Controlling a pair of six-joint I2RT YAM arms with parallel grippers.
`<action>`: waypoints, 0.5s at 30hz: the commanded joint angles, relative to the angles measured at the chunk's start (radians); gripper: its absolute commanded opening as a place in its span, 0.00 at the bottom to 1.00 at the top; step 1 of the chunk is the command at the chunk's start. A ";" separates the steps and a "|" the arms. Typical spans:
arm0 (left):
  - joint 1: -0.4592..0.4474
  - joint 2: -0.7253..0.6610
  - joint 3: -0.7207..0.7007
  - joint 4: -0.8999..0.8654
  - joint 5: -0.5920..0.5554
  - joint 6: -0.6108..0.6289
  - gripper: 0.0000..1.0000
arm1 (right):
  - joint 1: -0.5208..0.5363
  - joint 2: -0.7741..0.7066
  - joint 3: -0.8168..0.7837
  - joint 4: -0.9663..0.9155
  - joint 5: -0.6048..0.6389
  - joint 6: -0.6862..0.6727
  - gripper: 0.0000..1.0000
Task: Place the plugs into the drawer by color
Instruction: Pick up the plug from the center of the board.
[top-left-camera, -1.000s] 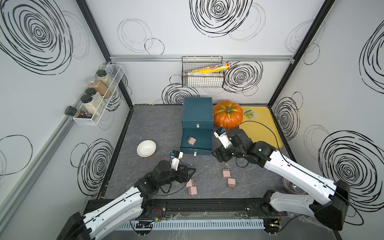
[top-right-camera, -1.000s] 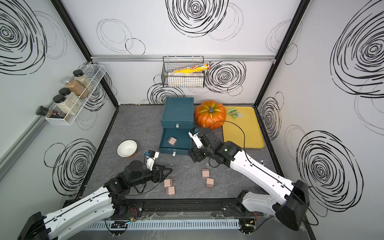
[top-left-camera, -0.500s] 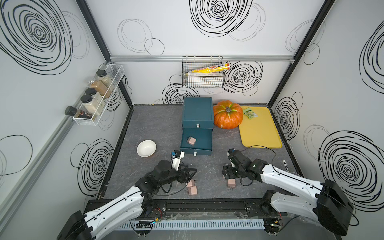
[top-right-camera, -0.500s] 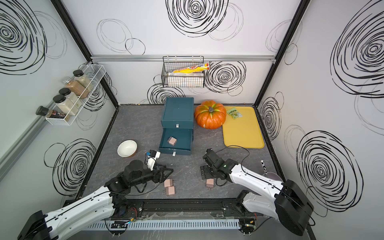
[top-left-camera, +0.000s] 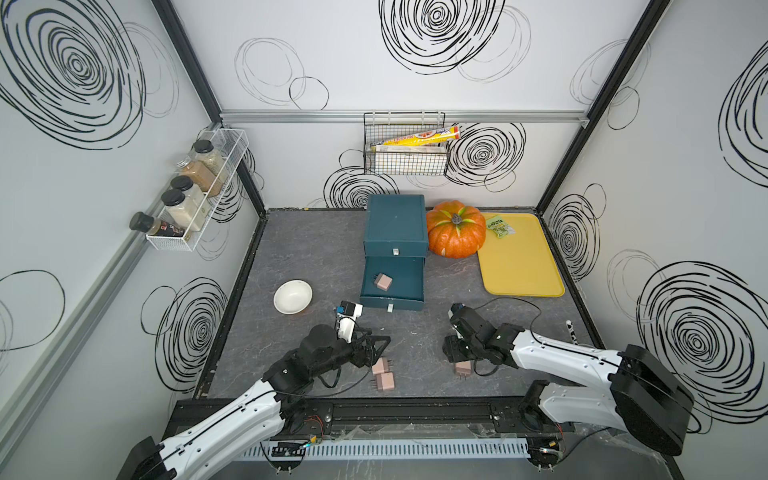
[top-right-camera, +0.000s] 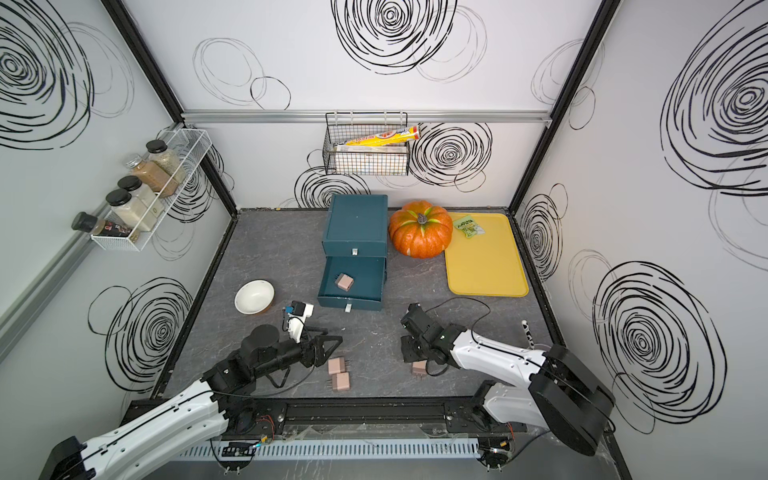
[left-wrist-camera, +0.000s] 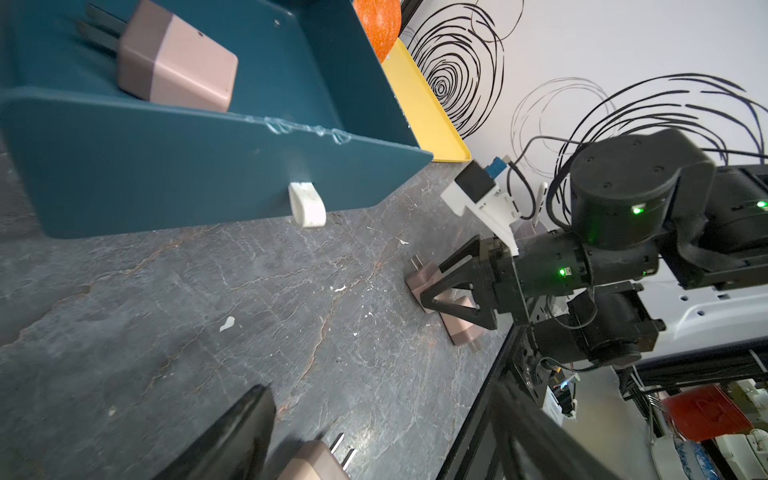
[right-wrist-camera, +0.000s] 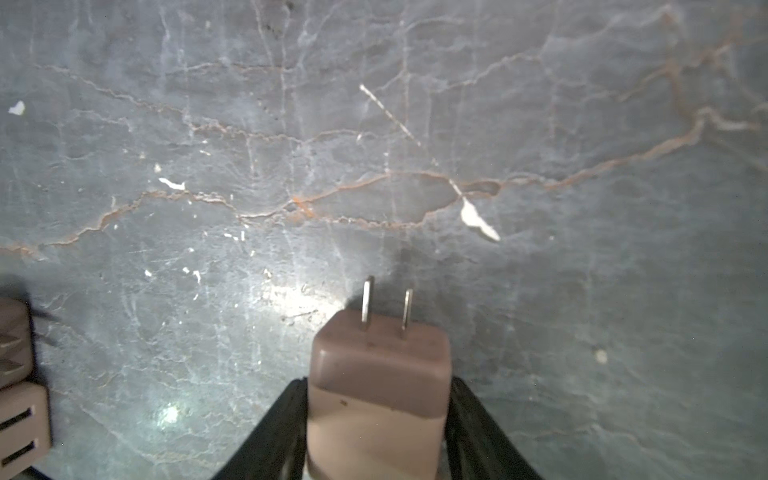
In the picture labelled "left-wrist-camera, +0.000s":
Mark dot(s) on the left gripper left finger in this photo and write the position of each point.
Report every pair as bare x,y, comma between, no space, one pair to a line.
235,446

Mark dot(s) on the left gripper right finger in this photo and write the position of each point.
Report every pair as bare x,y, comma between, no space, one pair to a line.
520,427

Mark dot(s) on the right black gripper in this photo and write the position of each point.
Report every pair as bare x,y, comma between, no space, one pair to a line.
550,264

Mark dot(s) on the teal drawer cabinet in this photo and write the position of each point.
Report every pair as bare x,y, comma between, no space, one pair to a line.
311,103

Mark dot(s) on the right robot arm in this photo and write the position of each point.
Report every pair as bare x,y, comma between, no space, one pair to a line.
637,201

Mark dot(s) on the yellow tray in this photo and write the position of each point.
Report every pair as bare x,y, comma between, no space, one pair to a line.
432,128

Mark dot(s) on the orange pumpkin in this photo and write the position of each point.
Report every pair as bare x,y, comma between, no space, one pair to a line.
381,21

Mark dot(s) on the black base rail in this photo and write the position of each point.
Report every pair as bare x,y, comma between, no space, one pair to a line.
474,456

